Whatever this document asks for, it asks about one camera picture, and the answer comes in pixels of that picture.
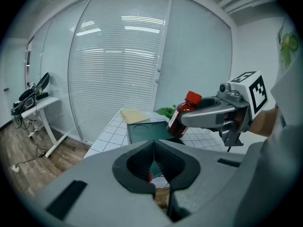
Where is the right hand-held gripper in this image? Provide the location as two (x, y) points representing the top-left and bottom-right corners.
(181, 70), (269, 147)

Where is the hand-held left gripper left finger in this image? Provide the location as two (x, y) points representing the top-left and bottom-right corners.
(35, 140), (172, 227)

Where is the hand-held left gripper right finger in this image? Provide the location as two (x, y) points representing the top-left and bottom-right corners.
(155, 140), (251, 224)

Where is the small red object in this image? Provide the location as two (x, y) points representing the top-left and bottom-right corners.
(166, 90), (203, 138)

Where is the dark green box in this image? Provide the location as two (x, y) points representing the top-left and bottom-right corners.
(126, 119), (185, 179)

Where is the person's right forearm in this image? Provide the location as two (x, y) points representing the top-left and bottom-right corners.
(248, 106), (280, 138)

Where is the person's right hand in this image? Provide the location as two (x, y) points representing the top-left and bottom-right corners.
(224, 110), (248, 129)

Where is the potted green plant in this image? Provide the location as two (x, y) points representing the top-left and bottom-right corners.
(156, 105), (178, 120)

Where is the white checkered tablecloth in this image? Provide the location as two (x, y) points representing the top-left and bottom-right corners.
(82, 107), (268, 165)

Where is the yellow hardcover book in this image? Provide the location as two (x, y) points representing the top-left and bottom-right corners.
(120, 108), (150, 124)

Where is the grey flower print shirt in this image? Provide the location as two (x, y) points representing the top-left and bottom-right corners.
(233, 17), (301, 227)

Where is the white desk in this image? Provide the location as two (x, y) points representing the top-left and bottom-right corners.
(14, 96), (69, 158)

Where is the glass partition with blinds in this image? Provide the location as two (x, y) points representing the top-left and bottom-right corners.
(26, 0), (232, 144)

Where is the pile of black equipment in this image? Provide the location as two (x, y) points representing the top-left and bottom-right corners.
(11, 72), (50, 115)

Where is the black power brick cable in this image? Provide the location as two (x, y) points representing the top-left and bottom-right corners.
(14, 126), (48, 168)

